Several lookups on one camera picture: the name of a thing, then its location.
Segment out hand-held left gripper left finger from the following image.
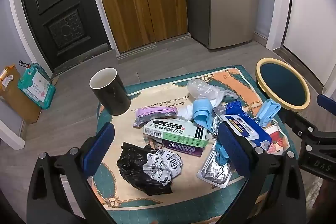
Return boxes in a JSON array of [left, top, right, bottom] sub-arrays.
[[26, 122, 116, 224]]

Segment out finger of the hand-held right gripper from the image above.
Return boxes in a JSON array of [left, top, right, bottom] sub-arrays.
[[316, 94, 336, 110], [283, 108, 336, 145]]

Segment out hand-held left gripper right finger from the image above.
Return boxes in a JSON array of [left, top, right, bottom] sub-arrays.
[[215, 122, 307, 224]]

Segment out red white paper cup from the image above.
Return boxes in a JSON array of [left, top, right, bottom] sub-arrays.
[[262, 120, 290, 156]]

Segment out silver foil packet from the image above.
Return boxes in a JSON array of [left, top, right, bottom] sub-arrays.
[[197, 140, 234, 189]]

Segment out blue face mask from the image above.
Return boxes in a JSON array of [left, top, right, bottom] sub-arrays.
[[192, 99, 219, 135], [214, 141, 231, 165], [256, 98, 282, 127]]

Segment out black cup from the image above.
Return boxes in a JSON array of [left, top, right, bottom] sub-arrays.
[[89, 67, 131, 116]]

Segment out purple snack wrapper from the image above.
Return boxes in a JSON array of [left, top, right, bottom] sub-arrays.
[[135, 106, 179, 128]]

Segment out person's right forearm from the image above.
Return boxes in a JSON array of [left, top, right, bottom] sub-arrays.
[[312, 181, 335, 215]]

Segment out crumpled silver foil wrapper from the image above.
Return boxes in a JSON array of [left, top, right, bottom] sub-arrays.
[[209, 105, 229, 136]]

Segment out white fluffy rug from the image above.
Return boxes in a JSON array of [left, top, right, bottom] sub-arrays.
[[306, 177, 324, 205]]

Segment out blue wet wipes pack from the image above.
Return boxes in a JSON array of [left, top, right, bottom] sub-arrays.
[[220, 101, 272, 147]]

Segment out black plastic bag with labels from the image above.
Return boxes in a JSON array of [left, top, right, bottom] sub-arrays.
[[117, 142, 183, 196]]

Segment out round teal yellow-rimmed stool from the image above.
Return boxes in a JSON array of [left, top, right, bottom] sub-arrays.
[[256, 57, 311, 112]]

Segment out purple box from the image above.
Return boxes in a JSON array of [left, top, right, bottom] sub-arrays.
[[161, 141, 204, 157]]

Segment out clear plastic bag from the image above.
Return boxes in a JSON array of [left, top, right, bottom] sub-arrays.
[[187, 79, 237, 106]]

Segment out green white medicine box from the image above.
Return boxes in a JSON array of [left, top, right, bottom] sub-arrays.
[[143, 118, 208, 148]]

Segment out printed teal beige mat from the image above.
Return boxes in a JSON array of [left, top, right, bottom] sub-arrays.
[[91, 65, 298, 224]]

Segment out white door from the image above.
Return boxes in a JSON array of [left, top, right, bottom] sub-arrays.
[[282, 0, 336, 83]]

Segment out teal tissue pack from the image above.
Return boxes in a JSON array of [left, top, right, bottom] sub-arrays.
[[17, 63, 56, 110]]

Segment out cardboard box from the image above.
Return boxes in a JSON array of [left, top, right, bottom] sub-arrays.
[[0, 64, 42, 125]]

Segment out grey refrigerator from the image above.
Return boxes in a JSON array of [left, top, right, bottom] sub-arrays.
[[181, 0, 260, 51]]

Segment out wooden cabinet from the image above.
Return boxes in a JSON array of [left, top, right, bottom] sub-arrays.
[[91, 0, 190, 55]]

